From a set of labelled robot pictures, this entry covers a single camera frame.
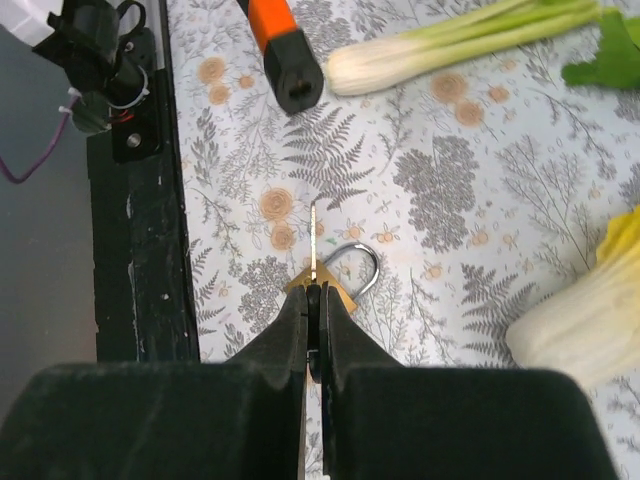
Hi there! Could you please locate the black key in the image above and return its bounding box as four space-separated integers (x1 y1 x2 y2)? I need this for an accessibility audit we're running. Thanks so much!
306 201 321 384

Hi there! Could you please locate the yellow napa cabbage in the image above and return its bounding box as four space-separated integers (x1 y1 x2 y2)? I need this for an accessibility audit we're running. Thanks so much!
505 209 639 389

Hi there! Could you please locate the orange padlock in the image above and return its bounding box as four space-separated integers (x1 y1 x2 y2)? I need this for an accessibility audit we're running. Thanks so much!
238 0 324 115

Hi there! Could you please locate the celery stalk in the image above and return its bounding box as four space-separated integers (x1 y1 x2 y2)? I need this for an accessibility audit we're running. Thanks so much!
325 1 604 96

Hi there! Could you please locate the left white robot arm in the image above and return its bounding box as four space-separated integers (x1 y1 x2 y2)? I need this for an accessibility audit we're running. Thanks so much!
32 1 149 133

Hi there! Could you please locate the floral table mat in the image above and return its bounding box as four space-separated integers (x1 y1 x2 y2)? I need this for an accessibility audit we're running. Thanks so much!
168 1 639 366

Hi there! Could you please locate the white radish with leaves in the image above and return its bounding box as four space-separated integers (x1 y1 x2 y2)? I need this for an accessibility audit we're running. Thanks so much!
561 10 639 90

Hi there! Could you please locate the large brass padlock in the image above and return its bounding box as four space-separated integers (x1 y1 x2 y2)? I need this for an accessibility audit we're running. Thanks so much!
316 242 380 313

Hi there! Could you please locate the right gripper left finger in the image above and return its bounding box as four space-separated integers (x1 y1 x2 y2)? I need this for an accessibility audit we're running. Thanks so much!
1 287 308 479

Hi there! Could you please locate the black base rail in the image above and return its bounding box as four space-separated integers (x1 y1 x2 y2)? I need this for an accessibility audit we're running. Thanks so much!
87 1 199 361

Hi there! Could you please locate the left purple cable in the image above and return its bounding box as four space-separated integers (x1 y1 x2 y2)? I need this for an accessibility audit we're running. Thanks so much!
0 92 81 185

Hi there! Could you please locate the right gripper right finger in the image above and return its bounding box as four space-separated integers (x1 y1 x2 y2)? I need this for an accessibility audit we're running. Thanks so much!
318 286 617 479

